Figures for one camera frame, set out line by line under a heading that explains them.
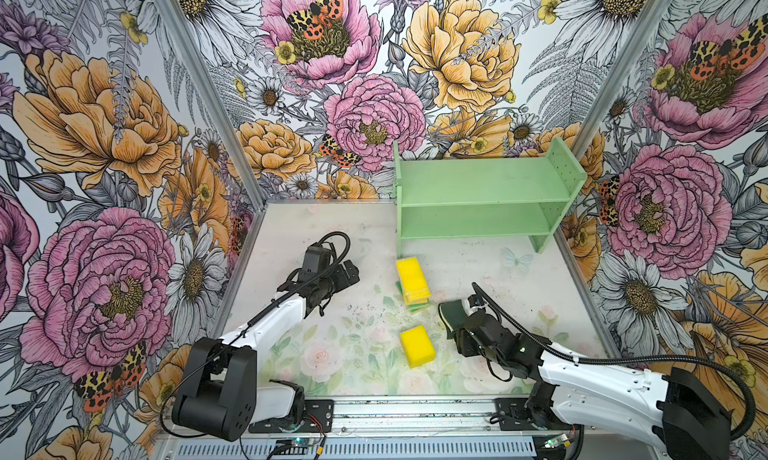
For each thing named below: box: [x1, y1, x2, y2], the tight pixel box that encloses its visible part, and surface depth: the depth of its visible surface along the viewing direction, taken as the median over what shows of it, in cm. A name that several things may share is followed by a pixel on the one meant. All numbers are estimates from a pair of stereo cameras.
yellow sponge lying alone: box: [400, 325, 436, 369], surface depth 84 cm
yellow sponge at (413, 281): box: [395, 257, 431, 305], surface depth 91 cm
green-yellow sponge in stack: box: [396, 280, 431, 314], surface depth 90 cm
